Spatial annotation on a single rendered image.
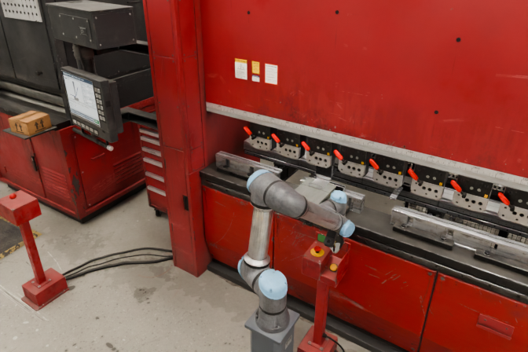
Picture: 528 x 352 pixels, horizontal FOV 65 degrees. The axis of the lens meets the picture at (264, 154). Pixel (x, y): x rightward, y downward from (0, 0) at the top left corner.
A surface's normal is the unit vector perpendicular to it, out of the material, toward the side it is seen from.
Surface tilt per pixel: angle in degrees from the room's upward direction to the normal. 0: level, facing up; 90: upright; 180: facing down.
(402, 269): 90
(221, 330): 0
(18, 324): 0
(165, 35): 90
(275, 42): 90
